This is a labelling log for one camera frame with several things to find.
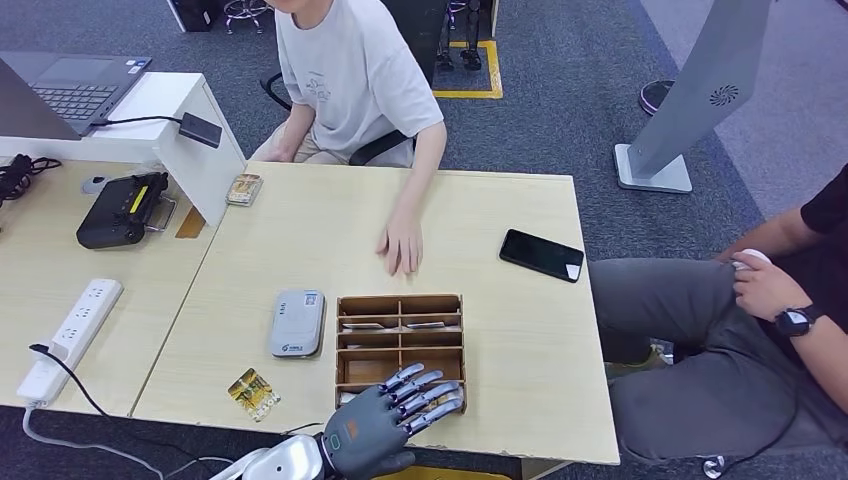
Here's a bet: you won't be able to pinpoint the white power strip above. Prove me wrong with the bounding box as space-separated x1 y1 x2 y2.
15 278 125 407

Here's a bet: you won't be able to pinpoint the black smartphone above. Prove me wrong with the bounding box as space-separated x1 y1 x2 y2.
498 229 586 285

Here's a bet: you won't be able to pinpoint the white grey card reader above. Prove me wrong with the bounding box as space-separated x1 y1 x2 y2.
268 288 327 360

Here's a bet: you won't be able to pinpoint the grey kiosk stand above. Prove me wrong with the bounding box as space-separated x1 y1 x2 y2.
613 0 774 196

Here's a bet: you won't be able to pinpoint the white power strip cable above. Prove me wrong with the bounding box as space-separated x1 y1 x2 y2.
21 405 166 480

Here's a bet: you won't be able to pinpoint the black hub cable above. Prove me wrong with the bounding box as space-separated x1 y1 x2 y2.
91 115 184 128

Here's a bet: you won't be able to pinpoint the black wristwatch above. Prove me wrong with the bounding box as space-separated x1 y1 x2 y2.
775 304 825 339

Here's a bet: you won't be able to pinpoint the white handheld clicker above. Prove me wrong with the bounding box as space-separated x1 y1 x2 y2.
731 248 773 272

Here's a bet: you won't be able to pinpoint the chrome stool base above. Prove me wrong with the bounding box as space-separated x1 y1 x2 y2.
221 0 268 34

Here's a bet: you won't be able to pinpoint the black humanoid robot legs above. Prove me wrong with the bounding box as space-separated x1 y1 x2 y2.
437 0 485 73

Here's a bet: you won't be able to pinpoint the black clicker cable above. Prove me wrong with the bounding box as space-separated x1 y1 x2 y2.
718 370 803 468

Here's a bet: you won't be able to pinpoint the black adapter hub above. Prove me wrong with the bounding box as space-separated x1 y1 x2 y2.
178 111 225 149

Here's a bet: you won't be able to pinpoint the black handheld controller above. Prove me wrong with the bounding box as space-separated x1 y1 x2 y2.
76 171 171 250

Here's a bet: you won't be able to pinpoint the person's left hand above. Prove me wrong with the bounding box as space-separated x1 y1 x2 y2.
376 215 425 278
731 254 813 324

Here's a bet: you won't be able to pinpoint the round black floor base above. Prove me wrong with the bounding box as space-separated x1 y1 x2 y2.
637 80 676 118

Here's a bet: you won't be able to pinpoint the white desk riser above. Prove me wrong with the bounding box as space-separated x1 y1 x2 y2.
0 70 248 227

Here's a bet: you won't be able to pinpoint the metal controller handle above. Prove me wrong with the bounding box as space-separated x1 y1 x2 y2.
144 195 179 233

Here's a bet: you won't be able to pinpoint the black cabinet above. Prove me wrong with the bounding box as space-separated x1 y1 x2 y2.
166 0 223 32

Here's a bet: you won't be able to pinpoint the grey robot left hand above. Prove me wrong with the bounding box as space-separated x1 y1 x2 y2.
321 362 465 480

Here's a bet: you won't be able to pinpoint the wooden card organizer box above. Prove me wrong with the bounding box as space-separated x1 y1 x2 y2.
334 294 467 416

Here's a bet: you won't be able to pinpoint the black plug with cable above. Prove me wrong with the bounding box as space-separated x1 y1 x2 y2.
28 343 200 465

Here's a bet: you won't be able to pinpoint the grey laptop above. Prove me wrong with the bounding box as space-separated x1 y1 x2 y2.
0 49 154 142

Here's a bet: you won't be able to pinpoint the black cable bundle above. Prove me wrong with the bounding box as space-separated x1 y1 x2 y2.
0 152 63 208

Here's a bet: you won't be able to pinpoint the black office chair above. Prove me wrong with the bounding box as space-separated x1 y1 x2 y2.
260 0 452 167

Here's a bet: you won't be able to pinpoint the person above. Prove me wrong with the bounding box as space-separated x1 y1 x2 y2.
589 165 848 465
250 0 448 278

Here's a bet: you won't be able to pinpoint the yellow patterned ID card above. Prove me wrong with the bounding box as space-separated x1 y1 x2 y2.
227 368 282 423

